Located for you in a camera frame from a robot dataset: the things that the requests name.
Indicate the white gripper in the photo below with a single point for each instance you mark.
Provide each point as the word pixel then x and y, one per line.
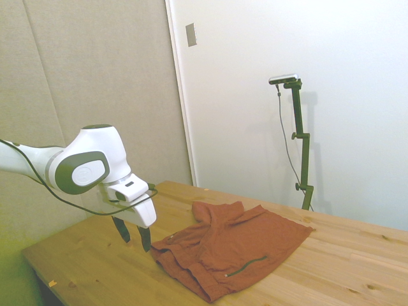
pixel 143 213

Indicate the rust orange shorts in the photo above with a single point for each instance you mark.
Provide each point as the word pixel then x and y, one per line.
pixel 232 245

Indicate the small orange tape scrap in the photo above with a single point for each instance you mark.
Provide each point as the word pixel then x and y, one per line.
pixel 52 283

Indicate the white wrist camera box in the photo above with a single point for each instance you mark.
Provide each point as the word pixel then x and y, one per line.
pixel 130 189

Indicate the white door frame trim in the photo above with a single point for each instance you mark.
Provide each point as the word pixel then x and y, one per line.
pixel 183 105

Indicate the dark green camera stand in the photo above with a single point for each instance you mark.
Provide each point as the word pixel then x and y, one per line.
pixel 303 150

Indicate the grey wall switch plate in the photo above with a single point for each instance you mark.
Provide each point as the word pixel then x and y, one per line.
pixel 191 35

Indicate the grey exterior camera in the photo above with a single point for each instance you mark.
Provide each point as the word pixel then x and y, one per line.
pixel 283 78

